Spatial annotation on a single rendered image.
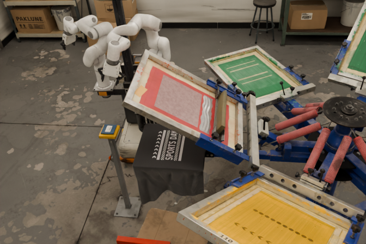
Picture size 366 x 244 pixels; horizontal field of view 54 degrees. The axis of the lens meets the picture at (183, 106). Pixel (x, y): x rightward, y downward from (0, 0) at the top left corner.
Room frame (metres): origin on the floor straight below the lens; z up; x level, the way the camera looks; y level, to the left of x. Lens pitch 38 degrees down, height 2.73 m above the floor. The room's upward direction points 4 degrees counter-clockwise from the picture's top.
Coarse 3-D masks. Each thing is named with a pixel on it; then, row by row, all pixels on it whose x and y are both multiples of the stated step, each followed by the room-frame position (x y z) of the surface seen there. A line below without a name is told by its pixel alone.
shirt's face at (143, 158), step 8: (144, 128) 2.03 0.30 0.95; (152, 128) 2.03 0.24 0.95; (160, 128) 2.02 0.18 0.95; (144, 136) 1.94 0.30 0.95; (152, 136) 1.94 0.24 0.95; (144, 144) 1.86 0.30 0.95; (152, 144) 1.85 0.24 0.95; (192, 144) 1.82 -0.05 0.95; (144, 152) 1.77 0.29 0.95; (152, 152) 1.77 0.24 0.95; (184, 152) 1.74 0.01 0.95; (192, 152) 1.74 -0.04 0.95; (200, 152) 1.73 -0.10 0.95; (136, 160) 1.71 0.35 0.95; (144, 160) 1.70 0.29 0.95; (152, 160) 1.69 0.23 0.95; (160, 160) 1.69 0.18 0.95; (168, 160) 1.68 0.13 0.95; (184, 160) 1.67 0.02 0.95; (192, 160) 1.67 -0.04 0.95; (200, 160) 1.66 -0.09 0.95; (184, 168) 1.60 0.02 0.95; (192, 168) 1.59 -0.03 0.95; (200, 168) 1.59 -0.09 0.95
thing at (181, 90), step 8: (152, 72) 1.98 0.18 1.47; (160, 72) 2.01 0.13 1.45; (152, 80) 1.90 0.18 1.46; (160, 80) 1.93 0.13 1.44; (168, 80) 1.97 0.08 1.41; (176, 80) 2.00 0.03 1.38; (160, 88) 1.85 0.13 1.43; (168, 88) 1.88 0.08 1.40; (176, 88) 1.92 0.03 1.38; (184, 88) 1.95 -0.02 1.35; (192, 88) 1.99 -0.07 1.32; (176, 96) 1.84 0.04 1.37; (184, 96) 1.87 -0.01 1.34; (192, 96) 1.90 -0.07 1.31; (200, 96) 1.94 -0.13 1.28; (208, 96) 1.97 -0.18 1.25; (192, 104) 1.82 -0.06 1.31; (200, 104) 1.86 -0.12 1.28
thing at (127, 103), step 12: (144, 60) 2.02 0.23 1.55; (156, 60) 2.10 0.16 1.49; (180, 72) 2.07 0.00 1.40; (132, 84) 1.74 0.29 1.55; (204, 84) 2.04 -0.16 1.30; (132, 96) 1.64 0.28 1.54; (228, 96) 2.02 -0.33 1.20; (132, 108) 1.57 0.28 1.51; (144, 108) 1.58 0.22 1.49; (240, 108) 1.93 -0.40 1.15; (156, 120) 1.55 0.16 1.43; (168, 120) 1.55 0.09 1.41; (240, 120) 1.81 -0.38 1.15; (180, 132) 1.52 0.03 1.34; (192, 132) 1.53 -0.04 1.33; (240, 132) 1.69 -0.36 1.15
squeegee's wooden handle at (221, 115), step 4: (224, 92) 1.93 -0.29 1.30; (220, 96) 1.92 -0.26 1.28; (224, 96) 1.89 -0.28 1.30; (220, 100) 1.88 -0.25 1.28; (224, 100) 1.85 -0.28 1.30; (220, 104) 1.83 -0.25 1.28; (224, 104) 1.81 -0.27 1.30; (220, 108) 1.78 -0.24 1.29; (224, 108) 1.76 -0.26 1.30; (220, 112) 1.74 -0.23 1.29; (224, 112) 1.73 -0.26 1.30; (220, 116) 1.70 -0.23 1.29; (224, 116) 1.69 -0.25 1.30; (216, 120) 1.71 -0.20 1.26; (220, 120) 1.66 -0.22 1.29; (224, 120) 1.65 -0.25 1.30; (216, 124) 1.67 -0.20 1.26; (220, 124) 1.62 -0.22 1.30; (224, 124) 1.61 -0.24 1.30; (220, 128) 1.60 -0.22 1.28; (224, 128) 1.59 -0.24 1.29; (216, 132) 1.60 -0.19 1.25; (220, 132) 1.60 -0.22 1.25
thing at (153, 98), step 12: (144, 96) 1.72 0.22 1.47; (156, 96) 1.76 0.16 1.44; (168, 96) 1.81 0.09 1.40; (156, 108) 1.66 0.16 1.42; (168, 108) 1.70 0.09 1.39; (180, 108) 1.74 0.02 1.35; (192, 108) 1.78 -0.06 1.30; (180, 120) 1.63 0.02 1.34; (192, 120) 1.67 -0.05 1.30; (204, 132) 1.61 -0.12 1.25; (228, 132) 1.69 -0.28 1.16
